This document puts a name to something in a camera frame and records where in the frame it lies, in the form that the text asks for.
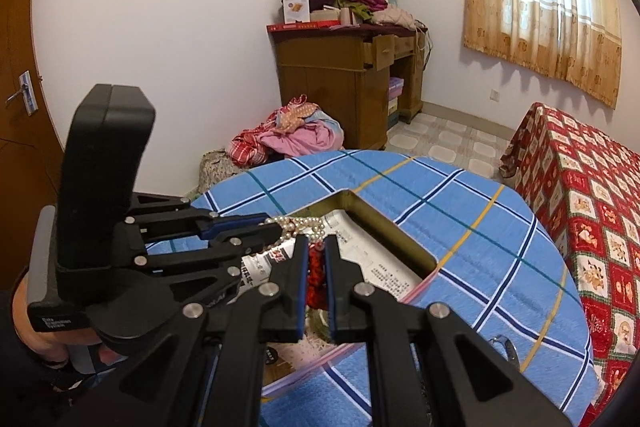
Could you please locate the white pearl necklace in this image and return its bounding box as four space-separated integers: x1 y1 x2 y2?
261 215 329 253

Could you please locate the red tassel charm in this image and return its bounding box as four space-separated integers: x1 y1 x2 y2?
306 242 329 311

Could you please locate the silver metal bangle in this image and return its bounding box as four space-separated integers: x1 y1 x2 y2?
489 335 520 369

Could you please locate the person's left hand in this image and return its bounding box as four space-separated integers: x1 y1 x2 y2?
12 273 125 365

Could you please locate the pink metal tin box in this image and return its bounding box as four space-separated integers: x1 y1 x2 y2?
262 190 436 401

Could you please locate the brown wooden door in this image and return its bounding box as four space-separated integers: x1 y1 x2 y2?
0 0 63 291

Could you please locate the pink clothes pile on floor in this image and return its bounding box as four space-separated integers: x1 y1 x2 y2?
227 95 345 168

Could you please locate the blue plaid tablecloth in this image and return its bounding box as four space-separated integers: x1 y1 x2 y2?
195 150 597 424

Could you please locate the brown wooden desk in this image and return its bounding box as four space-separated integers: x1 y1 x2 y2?
267 24 430 150

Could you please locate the purple storage box in desk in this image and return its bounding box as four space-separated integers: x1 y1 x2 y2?
388 77 405 101

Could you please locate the long red flat box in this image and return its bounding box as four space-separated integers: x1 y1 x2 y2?
266 20 340 34

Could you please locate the white product box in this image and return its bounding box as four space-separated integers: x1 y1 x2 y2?
282 0 310 24

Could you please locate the red patchwork bed quilt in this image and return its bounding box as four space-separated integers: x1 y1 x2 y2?
500 102 639 426

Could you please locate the silver door handle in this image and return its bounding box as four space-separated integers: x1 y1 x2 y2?
6 70 38 116

